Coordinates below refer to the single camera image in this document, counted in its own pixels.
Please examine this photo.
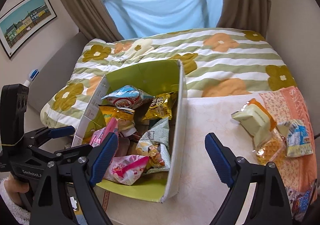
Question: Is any pink white candy bag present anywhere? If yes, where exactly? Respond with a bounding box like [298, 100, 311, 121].
[104, 155, 149, 185]

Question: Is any left hand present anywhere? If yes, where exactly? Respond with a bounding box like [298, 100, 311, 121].
[4, 174, 29, 206]

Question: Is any pink snack box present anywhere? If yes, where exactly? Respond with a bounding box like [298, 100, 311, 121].
[89, 117, 118, 147]

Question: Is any yellow orange snack bag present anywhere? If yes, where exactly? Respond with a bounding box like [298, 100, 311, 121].
[99, 105, 135, 131]

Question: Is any yellow waffle snack pack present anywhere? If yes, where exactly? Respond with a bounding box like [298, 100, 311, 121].
[255, 128, 286, 167]

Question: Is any blue white pen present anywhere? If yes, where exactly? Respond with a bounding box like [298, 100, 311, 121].
[23, 69, 39, 87]

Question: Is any blue silver snack bag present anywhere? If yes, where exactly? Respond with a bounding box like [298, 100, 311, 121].
[101, 85, 154, 109]

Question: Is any blue yellow small snack pack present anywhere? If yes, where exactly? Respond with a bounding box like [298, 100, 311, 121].
[277, 119, 313, 158]

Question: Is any white grey chips bag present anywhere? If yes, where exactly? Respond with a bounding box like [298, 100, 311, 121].
[136, 117, 171, 175]

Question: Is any green cardboard box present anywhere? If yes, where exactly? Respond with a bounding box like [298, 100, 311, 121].
[71, 59, 188, 203]

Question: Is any cream wafer pack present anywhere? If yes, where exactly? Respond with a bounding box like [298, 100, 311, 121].
[231, 98, 277, 148]

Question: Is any gold yellow snack bag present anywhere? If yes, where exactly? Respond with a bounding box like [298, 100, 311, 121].
[142, 91, 178, 120]

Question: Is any framed landscape picture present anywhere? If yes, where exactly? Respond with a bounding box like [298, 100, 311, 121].
[1, 0, 57, 58]

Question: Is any left brown curtain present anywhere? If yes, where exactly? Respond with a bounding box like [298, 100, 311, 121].
[61, 0, 123, 42]

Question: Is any floral striped quilt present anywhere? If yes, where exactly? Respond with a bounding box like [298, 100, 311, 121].
[40, 28, 296, 127]

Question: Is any blue window cloth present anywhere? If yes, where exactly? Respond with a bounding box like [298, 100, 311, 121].
[103, 0, 223, 39]

